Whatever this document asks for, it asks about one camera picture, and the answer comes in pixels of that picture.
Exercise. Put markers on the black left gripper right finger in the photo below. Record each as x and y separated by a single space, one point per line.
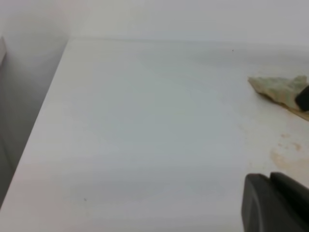
296 194

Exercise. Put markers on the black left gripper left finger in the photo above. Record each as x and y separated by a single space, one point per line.
264 209

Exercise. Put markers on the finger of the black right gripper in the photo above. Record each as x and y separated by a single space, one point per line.
302 99

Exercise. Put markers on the green striped rag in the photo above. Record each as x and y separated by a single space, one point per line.
281 91

